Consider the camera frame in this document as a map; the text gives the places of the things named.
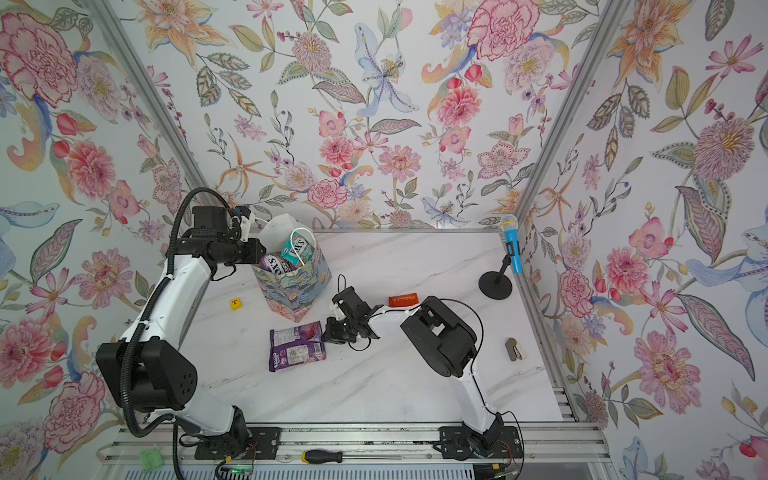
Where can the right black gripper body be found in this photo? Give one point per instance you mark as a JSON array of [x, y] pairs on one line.
[[353, 326]]

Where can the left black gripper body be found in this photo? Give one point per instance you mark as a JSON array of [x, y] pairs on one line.
[[239, 251]]

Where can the purple snack packet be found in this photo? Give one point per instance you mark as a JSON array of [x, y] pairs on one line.
[[296, 346], [276, 265]]

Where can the teal snack packet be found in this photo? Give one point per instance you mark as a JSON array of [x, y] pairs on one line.
[[297, 250]]

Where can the floral paper gift bag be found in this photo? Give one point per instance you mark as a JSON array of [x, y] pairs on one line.
[[292, 295]]

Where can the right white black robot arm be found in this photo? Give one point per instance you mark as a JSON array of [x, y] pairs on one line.
[[447, 344]]

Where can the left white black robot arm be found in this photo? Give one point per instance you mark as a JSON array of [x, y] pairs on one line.
[[145, 371]]

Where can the small red sachet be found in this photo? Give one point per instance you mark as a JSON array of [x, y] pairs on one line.
[[403, 301]]

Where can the black yellow screwdriver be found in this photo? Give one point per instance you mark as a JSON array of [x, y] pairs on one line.
[[321, 456]]

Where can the black microphone stand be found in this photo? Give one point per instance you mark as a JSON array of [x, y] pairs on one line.
[[495, 284]]

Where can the small grey metal clip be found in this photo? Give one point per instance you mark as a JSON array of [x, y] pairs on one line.
[[513, 350]]

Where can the blue toy microphone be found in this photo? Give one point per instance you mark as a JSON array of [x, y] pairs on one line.
[[509, 226]]

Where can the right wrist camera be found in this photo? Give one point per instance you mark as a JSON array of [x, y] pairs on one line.
[[338, 312]]

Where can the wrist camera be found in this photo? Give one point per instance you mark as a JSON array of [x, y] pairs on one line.
[[245, 219], [338, 312]]

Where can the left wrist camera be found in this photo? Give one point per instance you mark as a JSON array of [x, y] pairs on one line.
[[245, 219]]

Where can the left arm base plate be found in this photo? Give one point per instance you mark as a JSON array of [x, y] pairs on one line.
[[259, 443]]

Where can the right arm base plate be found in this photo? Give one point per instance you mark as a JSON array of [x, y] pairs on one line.
[[461, 443]]

